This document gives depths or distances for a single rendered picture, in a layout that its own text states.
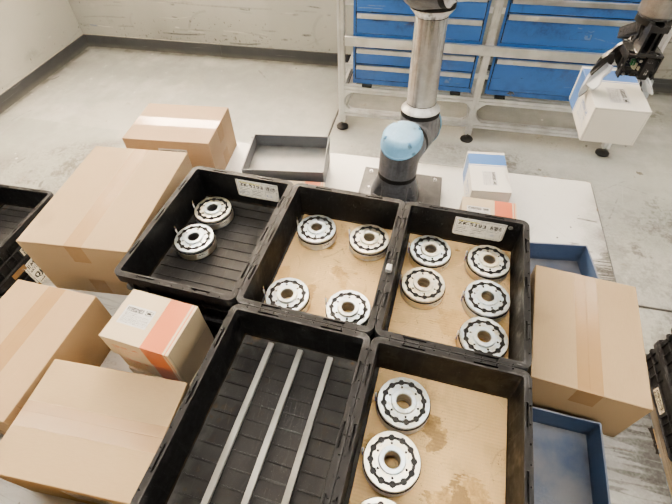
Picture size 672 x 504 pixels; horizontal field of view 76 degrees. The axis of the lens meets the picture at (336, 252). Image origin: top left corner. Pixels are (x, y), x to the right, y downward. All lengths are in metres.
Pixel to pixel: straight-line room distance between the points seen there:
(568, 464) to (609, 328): 0.30
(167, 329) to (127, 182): 0.55
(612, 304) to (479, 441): 0.45
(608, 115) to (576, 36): 1.61
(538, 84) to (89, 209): 2.40
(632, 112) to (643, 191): 1.83
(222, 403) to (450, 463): 0.45
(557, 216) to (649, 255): 1.17
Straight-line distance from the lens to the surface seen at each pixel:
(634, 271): 2.54
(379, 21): 2.72
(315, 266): 1.09
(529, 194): 1.59
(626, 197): 2.94
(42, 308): 1.21
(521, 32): 2.74
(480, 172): 1.47
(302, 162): 1.52
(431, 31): 1.26
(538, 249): 1.35
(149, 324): 0.97
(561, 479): 1.09
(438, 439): 0.91
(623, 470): 1.16
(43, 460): 1.01
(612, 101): 1.24
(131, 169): 1.41
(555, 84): 2.90
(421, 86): 1.31
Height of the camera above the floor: 1.68
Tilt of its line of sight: 49 degrees down
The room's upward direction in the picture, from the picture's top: 2 degrees counter-clockwise
